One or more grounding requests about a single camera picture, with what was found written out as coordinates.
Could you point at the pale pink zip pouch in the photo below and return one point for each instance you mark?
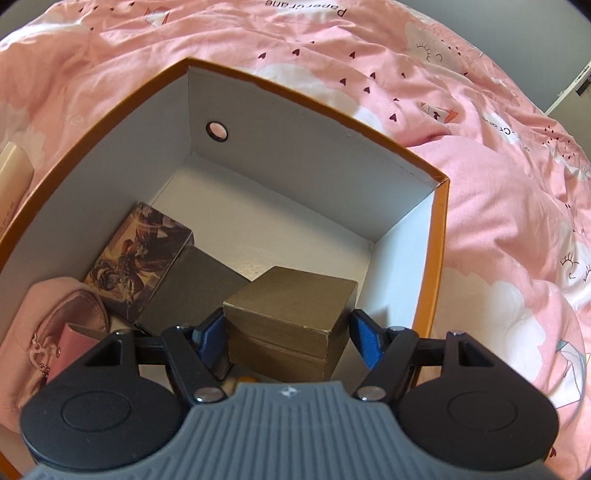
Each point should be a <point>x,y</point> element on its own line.
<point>51,304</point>

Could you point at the small pink snap wallet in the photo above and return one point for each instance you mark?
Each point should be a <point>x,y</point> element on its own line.
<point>74,346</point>

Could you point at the illustrated card box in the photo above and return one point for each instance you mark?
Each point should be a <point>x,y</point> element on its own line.
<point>138,249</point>

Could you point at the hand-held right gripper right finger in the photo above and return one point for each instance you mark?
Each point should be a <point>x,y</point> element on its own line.
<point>368,340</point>

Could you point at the pink printed blanket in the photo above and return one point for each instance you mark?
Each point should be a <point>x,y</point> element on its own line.
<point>498,207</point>

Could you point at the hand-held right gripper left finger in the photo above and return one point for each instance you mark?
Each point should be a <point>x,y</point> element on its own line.
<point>213,336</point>

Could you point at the gold gift box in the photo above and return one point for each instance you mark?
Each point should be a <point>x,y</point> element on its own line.
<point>286,314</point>

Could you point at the orange cardboard box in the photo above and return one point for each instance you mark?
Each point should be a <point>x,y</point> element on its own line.
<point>300,184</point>

